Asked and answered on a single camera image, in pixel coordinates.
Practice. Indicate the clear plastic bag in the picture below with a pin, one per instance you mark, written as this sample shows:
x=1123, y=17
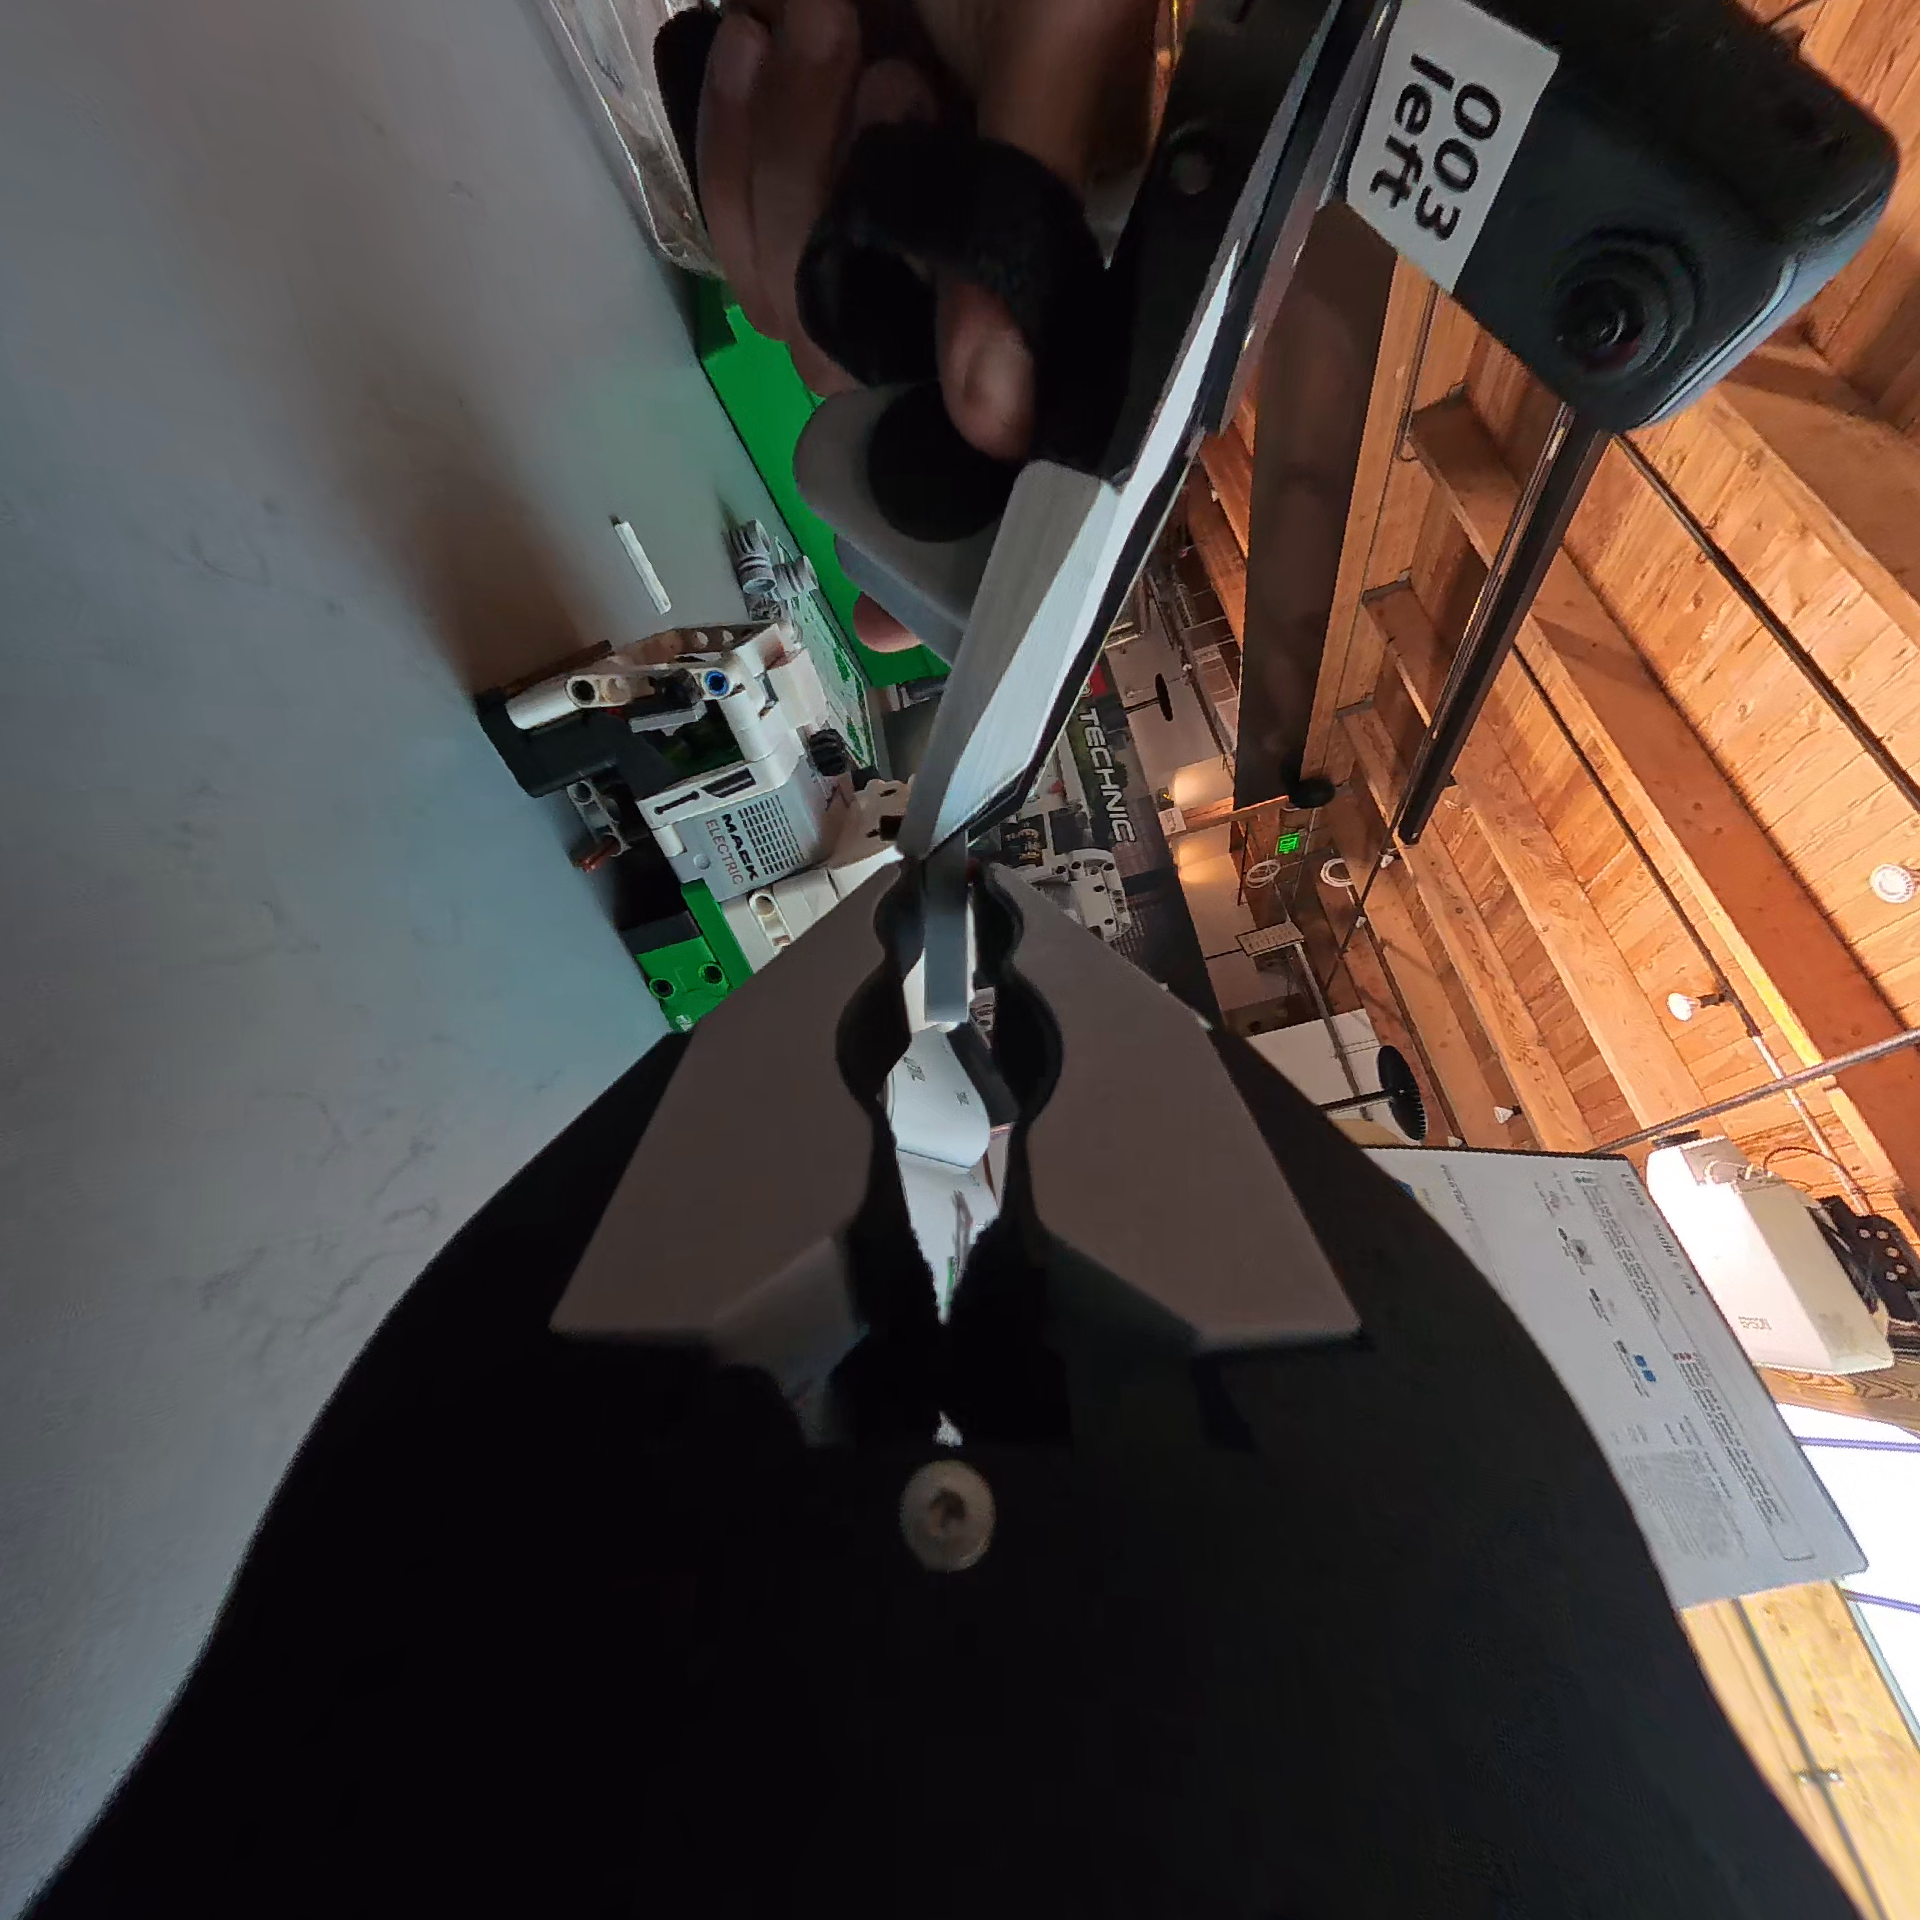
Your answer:
x=629, y=136

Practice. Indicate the green plastic bin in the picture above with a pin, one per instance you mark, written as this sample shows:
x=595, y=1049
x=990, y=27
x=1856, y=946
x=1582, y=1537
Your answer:
x=764, y=390

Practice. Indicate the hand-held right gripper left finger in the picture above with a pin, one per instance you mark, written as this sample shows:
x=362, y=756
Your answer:
x=704, y=1185

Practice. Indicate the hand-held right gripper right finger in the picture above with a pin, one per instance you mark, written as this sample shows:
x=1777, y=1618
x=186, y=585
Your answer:
x=1184, y=1185

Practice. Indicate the white projector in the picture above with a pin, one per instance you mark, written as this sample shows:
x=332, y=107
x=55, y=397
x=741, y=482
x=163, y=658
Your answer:
x=1770, y=1261

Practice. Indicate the black lego set box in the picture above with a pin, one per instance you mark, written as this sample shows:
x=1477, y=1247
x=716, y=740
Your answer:
x=1118, y=772

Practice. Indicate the dark grey lego beam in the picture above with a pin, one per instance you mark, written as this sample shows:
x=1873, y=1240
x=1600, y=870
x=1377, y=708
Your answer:
x=947, y=930

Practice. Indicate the white lego truck model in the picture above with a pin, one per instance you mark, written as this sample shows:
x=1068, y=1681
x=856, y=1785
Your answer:
x=720, y=795

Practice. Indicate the printed instruction sheet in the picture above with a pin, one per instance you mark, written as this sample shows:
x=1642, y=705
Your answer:
x=1619, y=1350

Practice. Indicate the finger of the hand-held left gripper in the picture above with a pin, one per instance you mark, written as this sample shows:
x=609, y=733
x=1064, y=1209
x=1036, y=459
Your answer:
x=1020, y=600
x=1155, y=436

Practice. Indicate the round black lamp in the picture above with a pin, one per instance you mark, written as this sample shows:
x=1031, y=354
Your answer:
x=1397, y=1089

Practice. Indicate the person's left hand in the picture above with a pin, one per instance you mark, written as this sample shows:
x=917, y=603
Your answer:
x=929, y=61

